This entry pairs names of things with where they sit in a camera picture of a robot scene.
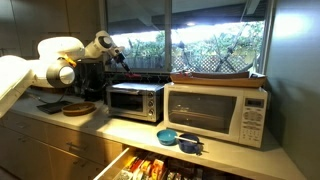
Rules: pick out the dark wooden board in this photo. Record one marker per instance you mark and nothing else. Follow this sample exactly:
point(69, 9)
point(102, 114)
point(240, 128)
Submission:
point(220, 74)

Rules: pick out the dark blue bowl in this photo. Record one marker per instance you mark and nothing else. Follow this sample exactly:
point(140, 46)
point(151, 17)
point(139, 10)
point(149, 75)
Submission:
point(188, 146)

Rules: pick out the teal bowl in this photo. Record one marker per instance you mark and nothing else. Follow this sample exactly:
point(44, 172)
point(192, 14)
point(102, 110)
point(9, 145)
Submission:
point(166, 137)

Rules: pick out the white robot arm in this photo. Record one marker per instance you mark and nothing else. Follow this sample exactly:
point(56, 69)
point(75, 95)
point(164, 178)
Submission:
point(56, 50)

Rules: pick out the white stick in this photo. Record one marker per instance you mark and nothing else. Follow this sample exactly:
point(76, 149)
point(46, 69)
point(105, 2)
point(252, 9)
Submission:
point(186, 139)

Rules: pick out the wooden bowl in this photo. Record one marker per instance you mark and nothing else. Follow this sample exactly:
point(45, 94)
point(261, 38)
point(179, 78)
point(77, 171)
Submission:
point(79, 109)

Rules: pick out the black coffee maker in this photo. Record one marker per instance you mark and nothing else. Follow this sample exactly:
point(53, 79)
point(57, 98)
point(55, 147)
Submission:
point(90, 80)

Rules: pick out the white wooden drawer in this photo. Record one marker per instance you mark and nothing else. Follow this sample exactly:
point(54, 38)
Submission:
point(110, 166)

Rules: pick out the white microwave oven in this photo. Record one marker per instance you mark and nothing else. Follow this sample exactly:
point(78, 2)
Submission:
point(206, 110)

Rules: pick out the black flat pad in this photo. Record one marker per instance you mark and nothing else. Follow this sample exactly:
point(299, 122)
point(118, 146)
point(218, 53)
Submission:
point(51, 107)

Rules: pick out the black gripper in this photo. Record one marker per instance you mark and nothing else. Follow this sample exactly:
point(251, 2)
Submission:
point(120, 58)

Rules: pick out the silver toaster oven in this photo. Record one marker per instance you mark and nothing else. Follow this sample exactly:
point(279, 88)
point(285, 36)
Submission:
point(133, 101)

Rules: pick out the wooden serving tray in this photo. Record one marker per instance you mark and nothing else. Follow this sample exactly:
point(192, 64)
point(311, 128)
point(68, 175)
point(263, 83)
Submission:
point(216, 81)

